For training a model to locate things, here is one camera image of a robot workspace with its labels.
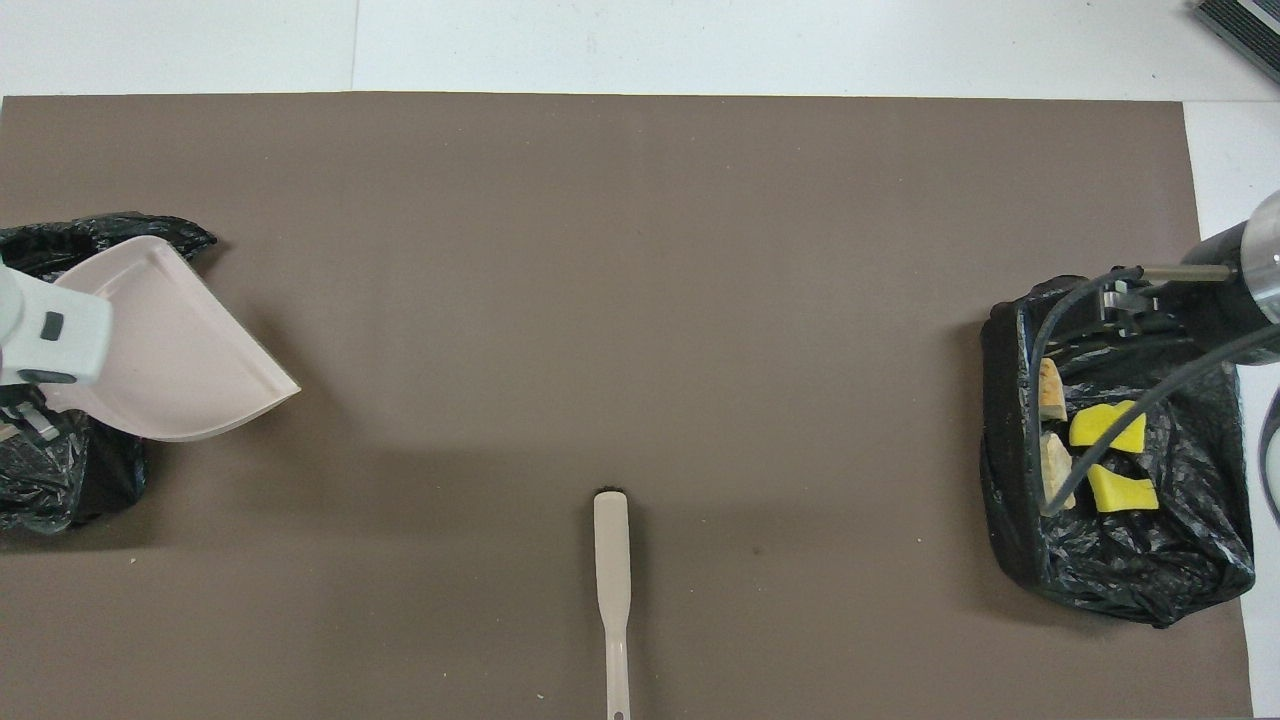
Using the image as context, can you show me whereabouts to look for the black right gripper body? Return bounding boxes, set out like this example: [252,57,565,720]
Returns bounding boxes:
[1100,222,1280,366]

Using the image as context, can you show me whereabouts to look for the black trash bag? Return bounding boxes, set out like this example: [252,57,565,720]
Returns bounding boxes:
[980,275,1256,628]
[0,212,218,535]

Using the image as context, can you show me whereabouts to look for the brown table mat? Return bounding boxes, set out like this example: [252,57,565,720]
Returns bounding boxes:
[0,93,1253,720]

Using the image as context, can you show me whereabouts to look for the yellow sponge piece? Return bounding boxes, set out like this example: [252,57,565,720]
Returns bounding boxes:
[1068,399,1149,454]
[1084,461,1161,514]

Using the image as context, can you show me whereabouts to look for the beige hand brush black bristles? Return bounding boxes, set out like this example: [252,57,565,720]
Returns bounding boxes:
[593,489,633,720]

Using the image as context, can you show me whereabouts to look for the orange striped croissant piece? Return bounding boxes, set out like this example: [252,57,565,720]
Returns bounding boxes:
[1038,358,1068,422]

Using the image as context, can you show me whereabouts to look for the beige plastic dustpan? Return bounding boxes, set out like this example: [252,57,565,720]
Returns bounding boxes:
[40,236,303,443]

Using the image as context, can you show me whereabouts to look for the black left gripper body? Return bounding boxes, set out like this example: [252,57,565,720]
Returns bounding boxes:
[0,385,61,443]

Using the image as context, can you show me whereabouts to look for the pale beige bread piece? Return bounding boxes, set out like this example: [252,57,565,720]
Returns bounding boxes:
[1038,431,1079,518]

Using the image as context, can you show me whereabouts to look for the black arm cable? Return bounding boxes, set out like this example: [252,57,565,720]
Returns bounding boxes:
[1025,265,1280,526]

